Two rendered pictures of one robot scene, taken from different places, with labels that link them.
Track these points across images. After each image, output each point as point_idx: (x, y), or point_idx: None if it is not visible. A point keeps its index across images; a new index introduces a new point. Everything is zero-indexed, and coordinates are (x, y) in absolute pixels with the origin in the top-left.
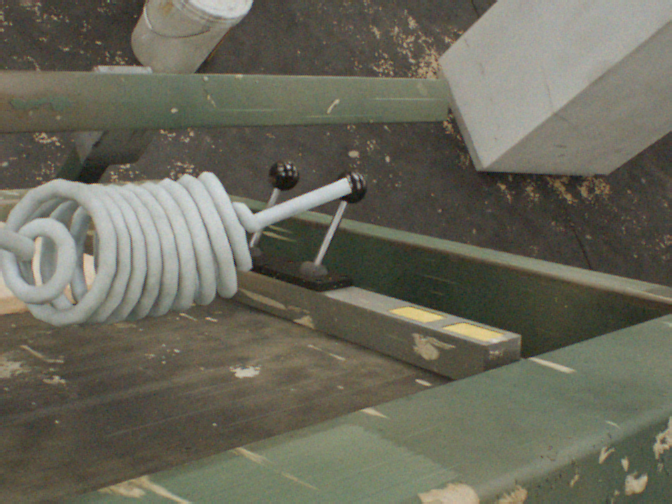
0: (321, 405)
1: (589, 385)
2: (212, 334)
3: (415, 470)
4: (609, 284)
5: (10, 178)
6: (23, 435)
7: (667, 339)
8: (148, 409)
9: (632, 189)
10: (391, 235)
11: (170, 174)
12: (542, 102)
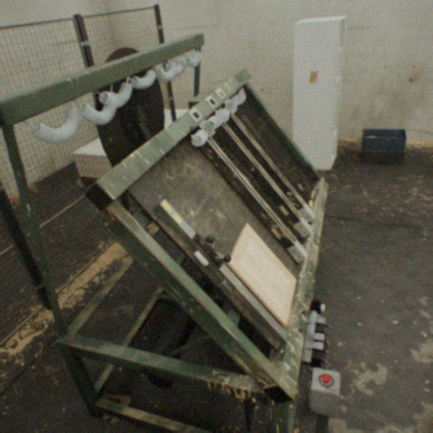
0: (178, 198)
1: (158, 145)
2: (204, 232)
3: (169, 132)
4: (146, 234)
5: None
6: (204, 191)
7: (150, 157)
8: (196, 198)
9: None
10: (200, 291)
11: None
12: None
